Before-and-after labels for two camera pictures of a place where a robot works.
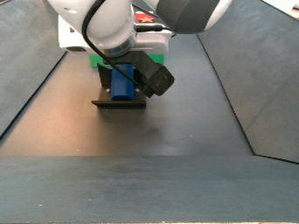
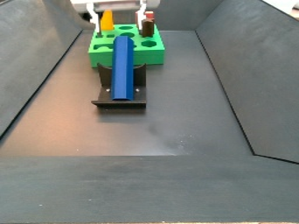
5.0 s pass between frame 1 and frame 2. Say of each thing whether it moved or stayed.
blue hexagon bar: stayed
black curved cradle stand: stayed
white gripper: moved
